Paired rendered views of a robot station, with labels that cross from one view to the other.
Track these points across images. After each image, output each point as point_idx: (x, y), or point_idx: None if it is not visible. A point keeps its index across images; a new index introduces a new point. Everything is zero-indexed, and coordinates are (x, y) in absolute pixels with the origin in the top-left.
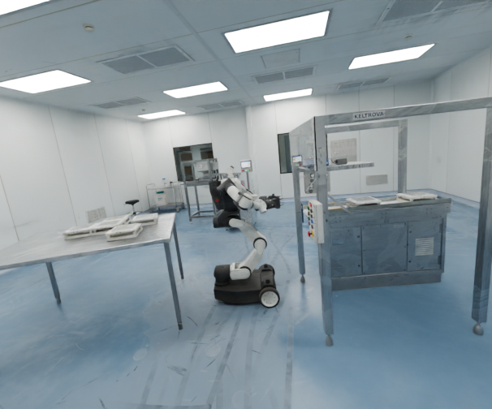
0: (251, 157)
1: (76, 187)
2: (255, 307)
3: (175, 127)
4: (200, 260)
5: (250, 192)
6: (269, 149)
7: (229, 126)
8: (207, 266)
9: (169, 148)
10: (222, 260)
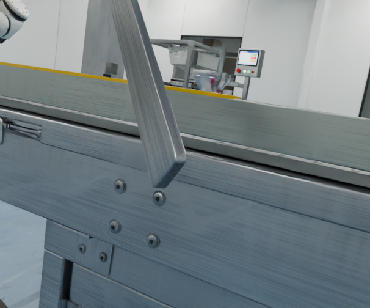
0: (304, 77)
1: None
2: None
3: (195, 0)
4: (10, 214)
5: (3, 4)
6: (349, 69)
7: (282, 10)
8: None
9: (175, 36)
10: (35, 235)
